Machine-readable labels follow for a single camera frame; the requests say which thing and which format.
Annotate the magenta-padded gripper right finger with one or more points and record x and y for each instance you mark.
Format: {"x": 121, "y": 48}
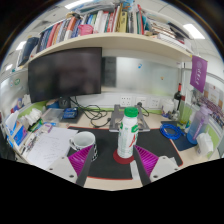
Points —
{"x": 153, "y": 165}

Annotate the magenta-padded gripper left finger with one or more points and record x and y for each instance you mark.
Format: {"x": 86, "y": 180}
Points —
{"x": 71, "y": 165}

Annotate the white drink bottle green cap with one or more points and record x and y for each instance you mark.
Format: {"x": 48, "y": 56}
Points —
{"x": 127, "y": 136}

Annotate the purple translucent water bottle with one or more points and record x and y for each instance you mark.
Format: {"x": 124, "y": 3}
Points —
{"x": 198, "y": 123}

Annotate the black white checkered mug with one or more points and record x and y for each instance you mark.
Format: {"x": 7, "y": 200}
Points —
{"x": 83, "y": 140}

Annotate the white paper sheets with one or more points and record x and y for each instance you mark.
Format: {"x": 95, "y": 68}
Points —
{"x": 50, "y": 146}

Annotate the flat round red coaster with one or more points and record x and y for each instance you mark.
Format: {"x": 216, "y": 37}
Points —
{"x": 121, "y": 160}

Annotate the dark blue mat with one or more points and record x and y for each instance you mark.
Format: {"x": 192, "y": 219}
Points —
{"x": 183, "y": 143}

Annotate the black desk mat red edge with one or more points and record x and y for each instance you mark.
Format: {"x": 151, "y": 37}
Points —
{"x": 106, "y": 143}

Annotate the small blue device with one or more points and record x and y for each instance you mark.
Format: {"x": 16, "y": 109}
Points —
{"x": 70, "y": 113}

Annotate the clear plastic box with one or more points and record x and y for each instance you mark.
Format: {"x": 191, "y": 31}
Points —
{"x": 52, "y": 116}

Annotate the white crumpled tissue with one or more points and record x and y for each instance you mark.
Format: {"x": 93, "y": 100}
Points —
{"x": 205, "y": 144}

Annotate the grey metal laptop stand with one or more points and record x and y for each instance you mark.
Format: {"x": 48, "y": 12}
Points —
{"x": 115, "y": 120}

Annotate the green glass vase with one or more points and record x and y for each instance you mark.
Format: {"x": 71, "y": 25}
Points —
{"x": 186, "y": 115}

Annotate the white tissue stack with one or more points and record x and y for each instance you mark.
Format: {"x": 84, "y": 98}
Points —
{"x": 35, "y": 116}

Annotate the blue tissue box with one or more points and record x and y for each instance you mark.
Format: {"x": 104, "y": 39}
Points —
{"x": 16, "y": 131}

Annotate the dark wine bottle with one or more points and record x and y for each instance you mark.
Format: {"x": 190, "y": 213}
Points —
{"x": 178, "y": 95}

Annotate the group photo poster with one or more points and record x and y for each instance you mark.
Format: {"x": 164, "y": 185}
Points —
{"x": 215, "y": 106}

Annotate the black computer monitor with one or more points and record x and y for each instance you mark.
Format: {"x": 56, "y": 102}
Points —
{"x": 65, "y": 73}

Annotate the purple pennant flag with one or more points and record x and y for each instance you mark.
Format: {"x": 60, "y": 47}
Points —
{"x": 198, "y": 73}

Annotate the beige shelf with books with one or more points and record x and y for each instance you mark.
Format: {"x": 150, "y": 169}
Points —
{"x": 110, "y": 41}

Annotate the white wall power outlet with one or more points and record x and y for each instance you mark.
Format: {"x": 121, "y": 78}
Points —
{"x": 141, "y": 101}
{"x": 154, "y": 102}
{"x": 126, "y": 101}

